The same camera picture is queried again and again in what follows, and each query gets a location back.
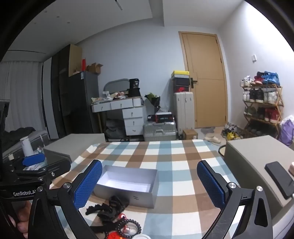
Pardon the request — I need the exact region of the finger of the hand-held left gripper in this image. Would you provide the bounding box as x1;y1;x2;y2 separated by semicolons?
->
9;153;46;172
15;160;71;182

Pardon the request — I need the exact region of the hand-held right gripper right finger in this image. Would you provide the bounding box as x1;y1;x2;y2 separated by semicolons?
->
197;160;274;239

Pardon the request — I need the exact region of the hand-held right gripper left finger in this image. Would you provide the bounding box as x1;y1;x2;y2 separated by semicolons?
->
29;159;103;239

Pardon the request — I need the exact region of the black hair claw clip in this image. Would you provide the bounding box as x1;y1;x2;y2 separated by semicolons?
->
98;195;130;224

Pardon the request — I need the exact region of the silver cardboard box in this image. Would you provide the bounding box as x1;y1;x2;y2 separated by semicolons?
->
94;164;159;209

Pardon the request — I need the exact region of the black bead bracelet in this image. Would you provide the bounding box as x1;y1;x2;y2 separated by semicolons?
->
115;218;142;239

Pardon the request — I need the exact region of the person's left hand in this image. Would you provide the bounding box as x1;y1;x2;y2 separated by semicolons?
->
8;200;35;239

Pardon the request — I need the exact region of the white cylinder bottle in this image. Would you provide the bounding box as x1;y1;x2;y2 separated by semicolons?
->
20;136;35;157

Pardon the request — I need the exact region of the grey bedside cabinet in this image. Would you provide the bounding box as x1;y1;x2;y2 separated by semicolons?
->
43;133;106;163
224;135;294;208

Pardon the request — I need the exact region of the plaid blanket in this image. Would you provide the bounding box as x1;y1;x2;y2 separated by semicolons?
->
49;139;247;239

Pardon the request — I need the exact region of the beige slipper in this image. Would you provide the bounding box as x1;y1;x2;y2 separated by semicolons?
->
204;135;221;144

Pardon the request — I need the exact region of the small brown cardboard box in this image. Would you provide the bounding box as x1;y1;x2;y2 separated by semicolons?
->
182;129;198;140

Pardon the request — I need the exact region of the pile of shoes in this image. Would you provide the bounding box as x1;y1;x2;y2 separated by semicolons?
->
220;123;242;141

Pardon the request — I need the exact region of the white curtain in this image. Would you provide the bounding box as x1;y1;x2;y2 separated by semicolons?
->
0;60;44;134

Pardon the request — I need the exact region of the black smartphone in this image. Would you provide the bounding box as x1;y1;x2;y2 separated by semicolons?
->
264;161;294;200

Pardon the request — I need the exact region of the dark wardrobe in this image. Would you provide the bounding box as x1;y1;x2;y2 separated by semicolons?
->
51;44;77;139

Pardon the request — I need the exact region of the silver suitcase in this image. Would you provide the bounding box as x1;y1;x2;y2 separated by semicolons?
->
143;121;178;142

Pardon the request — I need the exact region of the grey fridge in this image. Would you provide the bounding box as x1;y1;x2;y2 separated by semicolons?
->
67;70;102;136

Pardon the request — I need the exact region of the white suitcase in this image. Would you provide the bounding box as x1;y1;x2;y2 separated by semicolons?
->
173;91;196;134

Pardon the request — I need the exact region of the white desk with drawers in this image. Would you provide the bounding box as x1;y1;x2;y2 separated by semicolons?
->
91;96;148;136

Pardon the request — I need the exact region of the black red flat box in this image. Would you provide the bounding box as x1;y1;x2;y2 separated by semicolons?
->
147;114;173;124

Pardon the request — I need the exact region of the purple bag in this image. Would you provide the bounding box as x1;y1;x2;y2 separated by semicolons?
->
279;116;294;147

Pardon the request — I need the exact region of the red black shoe box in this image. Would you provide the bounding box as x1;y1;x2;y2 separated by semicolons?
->
173;85;191;93

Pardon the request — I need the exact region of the grey arched mirror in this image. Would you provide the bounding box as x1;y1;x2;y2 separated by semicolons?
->
103;78;130;93

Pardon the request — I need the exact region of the wooden shoe rack with shoes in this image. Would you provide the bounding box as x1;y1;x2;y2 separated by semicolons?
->
240;71;283;136

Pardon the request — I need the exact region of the dark wrapped bouquet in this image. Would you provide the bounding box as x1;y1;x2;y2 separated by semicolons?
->
144;92;161;108

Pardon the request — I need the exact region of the large flat cardboard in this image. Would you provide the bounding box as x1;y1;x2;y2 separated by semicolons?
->
68;44;83;78

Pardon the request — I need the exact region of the open cardboard box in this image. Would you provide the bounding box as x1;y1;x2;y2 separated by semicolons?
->
86;62;104;74

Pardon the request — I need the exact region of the yellow shoe box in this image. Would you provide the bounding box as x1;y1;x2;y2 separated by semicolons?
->
171;70;190;79

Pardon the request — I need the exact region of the wooden door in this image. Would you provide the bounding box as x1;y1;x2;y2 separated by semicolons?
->
178;31;228;129

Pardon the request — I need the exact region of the black lace hair tie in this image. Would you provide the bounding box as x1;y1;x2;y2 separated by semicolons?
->
85;203;109;216

